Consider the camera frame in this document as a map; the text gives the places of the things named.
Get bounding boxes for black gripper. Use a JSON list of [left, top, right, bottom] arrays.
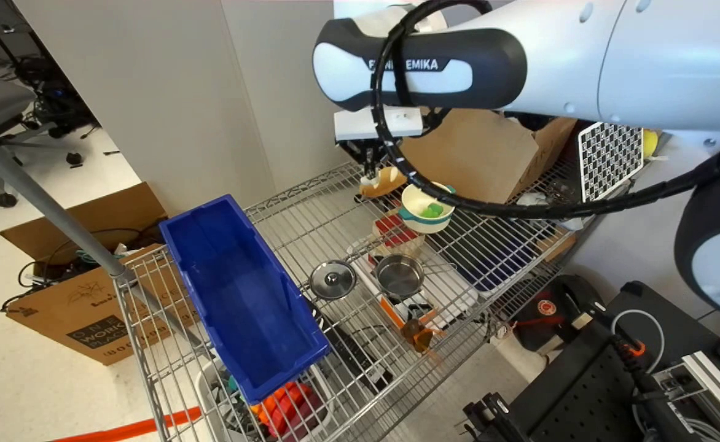
[[343, 139, 400, 178]]

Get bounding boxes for tan bread toy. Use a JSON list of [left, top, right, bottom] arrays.
[[356, 163, 410, 202]]

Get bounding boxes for red toy block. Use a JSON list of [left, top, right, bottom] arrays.
[[371, 214, 429, 259]]

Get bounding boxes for small metal pot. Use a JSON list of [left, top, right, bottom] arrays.
[[371, 254, 425, 306]]

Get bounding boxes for round metal pot lid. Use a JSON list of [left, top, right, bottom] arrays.
[[308, 259, 361, 303]]

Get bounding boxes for small brown toy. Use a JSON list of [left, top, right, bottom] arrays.
[[399, 317, 440, 356]]

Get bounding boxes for white bowl with teal rim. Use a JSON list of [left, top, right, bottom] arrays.
[[397, 182, 457, 239]]

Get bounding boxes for large open cardboard box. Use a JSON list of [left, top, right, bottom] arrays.
[[399, 108, 581, 209]]

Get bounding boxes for blue plastic storage bin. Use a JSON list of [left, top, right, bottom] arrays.
[[158, 193, 332, 405]]

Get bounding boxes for black device with orange circle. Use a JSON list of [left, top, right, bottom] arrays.
[[510, 272, 611, 356]]

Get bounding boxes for white perforated panel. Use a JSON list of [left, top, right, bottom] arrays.
[[575, 118, 647, 204]]

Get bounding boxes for red and orange vegetables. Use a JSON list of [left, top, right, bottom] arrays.
[[252, 379, 329, 442]]

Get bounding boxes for small open cardboard box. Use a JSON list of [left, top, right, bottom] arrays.
[[0, 180, 215, 368]]

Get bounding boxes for slanted grey metal pole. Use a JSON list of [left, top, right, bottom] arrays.
[[0, 110, 136, 287]]

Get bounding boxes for black office chair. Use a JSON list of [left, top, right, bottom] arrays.
[[0, 22, 102, 209]]

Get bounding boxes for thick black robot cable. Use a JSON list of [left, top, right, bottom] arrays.
[[371, 0, 720, 221]]

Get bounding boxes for metal wire shelf cart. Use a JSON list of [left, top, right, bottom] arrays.
[[112, 158, 604, 442]]

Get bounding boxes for orange strap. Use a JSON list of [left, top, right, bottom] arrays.
[[50, 405, 208, 442]]

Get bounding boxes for aluminium extrusion rail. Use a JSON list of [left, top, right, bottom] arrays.
[[682, 350, 720, 432]]

